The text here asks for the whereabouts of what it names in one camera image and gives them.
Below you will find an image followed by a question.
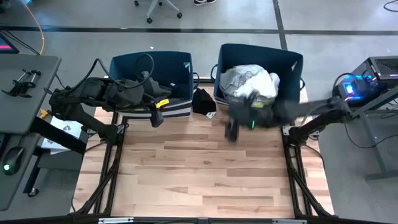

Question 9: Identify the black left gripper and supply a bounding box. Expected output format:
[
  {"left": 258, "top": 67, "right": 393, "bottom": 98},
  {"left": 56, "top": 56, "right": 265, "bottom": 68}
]
[{"left": 136, "top": 77, "right": 174, "bottom": 128}]

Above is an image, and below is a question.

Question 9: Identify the striped fabric basket with print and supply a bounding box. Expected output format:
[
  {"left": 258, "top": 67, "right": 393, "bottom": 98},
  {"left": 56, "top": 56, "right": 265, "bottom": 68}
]
[{"left": 108, "top": 50, "right": 200, "bottom": 121}]

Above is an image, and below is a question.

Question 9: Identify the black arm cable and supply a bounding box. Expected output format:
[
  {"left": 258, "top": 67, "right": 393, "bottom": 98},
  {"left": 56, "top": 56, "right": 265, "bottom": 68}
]
[{"left": 70, "top": 52, "right": 156, "bottom": 94}]

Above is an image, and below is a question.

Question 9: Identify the yellow cable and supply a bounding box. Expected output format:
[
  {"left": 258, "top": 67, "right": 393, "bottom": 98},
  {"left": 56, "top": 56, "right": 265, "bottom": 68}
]
[{"left": 20, "top": 0, "right": 46, "bottom": 56}]

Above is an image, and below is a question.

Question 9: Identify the black computer mouse green light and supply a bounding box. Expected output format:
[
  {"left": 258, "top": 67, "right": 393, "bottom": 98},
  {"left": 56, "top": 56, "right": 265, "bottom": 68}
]
[{"left": 2, "top": 146, "right": 26, "bottom": 176}]

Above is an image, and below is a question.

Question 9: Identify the black computer with blue lights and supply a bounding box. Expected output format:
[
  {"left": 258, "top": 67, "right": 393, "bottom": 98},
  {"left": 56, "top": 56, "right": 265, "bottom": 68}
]
[{"left": 331, "top": 55, "right": 398, "bottom": 108}]

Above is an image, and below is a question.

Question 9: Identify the white paper sheet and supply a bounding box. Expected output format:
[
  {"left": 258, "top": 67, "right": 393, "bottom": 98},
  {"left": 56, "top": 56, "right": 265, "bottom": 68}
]
[
  {"left": 40, "top": 138, "right": 73, "bottom": 156},
  {"left": 49, "top": 116, "right": 83, "bottom": 140}
]

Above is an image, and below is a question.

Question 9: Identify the black garment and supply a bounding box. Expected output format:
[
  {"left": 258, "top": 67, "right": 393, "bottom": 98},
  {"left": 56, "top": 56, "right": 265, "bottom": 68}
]
[{"left": 192, "top": 88, "right": 218, "bottom": 119}]

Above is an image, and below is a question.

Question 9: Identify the plain white garment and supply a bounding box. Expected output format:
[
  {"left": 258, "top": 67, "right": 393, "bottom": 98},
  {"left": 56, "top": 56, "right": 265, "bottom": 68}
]
[{"left": 241, "top": 72, "right": 281, "bottom": 100}]

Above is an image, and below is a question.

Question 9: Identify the grey side desk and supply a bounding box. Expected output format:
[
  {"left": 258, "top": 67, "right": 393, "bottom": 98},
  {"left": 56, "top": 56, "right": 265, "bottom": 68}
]
[{"left": 0, "top": 54, "right": 62, "bottom": 212}]

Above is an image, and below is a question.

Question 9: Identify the black table frame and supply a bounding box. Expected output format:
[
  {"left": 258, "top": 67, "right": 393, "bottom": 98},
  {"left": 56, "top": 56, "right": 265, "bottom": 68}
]
[{"left": 0, "top": 110, "right": 398, "bottom": 224}]

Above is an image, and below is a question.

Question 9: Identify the dark screen with pink line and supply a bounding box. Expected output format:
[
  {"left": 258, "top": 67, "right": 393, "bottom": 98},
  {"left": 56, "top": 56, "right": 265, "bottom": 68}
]
[{"left": 0, "top": 32, "right": 20, "bottom": 55}]

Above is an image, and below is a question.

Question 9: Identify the black desk stand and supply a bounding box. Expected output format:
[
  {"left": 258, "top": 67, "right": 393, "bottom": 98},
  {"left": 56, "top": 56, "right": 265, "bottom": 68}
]
[{"left": 23, "top": 116, "right": 88, "bottom": 198}]

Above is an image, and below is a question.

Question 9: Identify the grey chair base with castors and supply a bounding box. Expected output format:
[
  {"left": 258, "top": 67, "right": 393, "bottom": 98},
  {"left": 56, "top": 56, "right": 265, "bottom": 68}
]
[{"left": 133, "top": 0, "right": 183, "bottom": 24}]

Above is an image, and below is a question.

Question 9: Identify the grey garment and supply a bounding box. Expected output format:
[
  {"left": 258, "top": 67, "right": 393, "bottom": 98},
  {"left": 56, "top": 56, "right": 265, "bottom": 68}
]
[{"left": 219, "top": 64, "right": 265, "bottom": 101}]

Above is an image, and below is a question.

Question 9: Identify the grey metal stand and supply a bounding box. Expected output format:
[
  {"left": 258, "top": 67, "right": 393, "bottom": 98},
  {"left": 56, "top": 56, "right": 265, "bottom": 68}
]
[{"left": 351, "top": 88, "right": 398, "bottom": 183}]

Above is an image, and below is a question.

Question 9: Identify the black floor cable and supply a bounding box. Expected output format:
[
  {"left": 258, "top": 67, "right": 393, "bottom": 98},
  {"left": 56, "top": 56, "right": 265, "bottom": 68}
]
[{"left": 343, "top": 123, "right": 398, "bottom": 150}]

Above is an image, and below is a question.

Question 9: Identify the navy white striped fabric basket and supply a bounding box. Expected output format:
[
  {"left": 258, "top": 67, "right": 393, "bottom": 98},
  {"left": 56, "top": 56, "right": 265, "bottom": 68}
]
[{"left": 210, "top": 43, "right": 306, "bottom": 108}]

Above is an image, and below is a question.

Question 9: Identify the black clamp tool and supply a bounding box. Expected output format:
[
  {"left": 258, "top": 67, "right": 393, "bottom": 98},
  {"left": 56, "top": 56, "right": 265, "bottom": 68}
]
[{"left": 1, "top": 68, "right": 42, "bottom": 99}]

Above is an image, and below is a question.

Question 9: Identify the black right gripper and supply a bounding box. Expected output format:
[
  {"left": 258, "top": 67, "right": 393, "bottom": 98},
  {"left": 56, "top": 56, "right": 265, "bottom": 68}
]
[{"left": 224, "top": 99, "right": 276, "bottom": 143}]

